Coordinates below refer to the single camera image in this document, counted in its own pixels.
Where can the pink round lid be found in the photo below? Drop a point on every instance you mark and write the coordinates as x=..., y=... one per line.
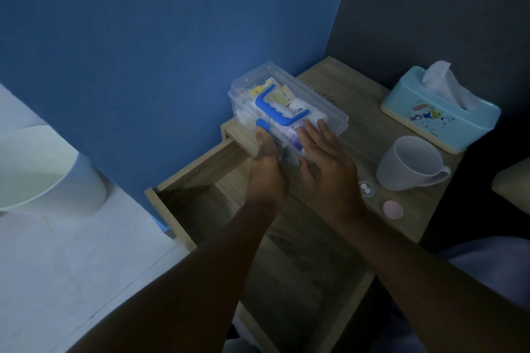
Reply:
x=392, y=209

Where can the person's left hand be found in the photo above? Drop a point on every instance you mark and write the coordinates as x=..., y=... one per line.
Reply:
x=267, y=177

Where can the person's right thumb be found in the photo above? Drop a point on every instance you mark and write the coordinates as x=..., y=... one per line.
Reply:
x=305, y=170

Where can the person's light blue clothing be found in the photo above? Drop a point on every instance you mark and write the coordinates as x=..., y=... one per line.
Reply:
x=492, y=266

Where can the person's right forearm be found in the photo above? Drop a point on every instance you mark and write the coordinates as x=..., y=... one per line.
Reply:
x=422, y=286

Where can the white mug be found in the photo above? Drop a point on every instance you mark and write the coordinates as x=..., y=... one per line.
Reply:
x=403, y=166

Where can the light blue tissue box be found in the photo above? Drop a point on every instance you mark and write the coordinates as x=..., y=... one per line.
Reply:
x=418, y=110

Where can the small clear pill cap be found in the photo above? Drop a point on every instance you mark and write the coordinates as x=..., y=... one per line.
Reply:
x=366, y=189

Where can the wooden drawer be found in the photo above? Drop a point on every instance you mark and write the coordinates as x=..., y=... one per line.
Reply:
x=306, y=266

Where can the person's right hand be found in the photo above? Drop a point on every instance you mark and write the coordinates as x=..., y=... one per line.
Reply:
x=333, y=179

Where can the yellow medicine packets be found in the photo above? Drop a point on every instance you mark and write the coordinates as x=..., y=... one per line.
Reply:
x=278, y=94

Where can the person's left forearm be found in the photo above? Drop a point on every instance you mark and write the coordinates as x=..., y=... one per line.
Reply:
x=194, y=286

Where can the white bandage roll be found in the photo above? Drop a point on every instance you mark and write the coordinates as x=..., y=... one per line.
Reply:
x=299, y=107

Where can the white waste bin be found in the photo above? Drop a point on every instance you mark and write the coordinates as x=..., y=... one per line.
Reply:
x=45, y=175

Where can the person's right middle finger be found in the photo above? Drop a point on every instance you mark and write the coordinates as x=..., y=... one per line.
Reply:
x=319, y=135

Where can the white tissue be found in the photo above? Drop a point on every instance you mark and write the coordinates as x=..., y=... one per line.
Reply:
x=445, y=84

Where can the wooden nightstand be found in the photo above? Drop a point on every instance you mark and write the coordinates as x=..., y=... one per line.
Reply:
x=372, y=117

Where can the person's left thumb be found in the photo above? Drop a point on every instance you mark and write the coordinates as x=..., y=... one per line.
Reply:
x=265, y=144

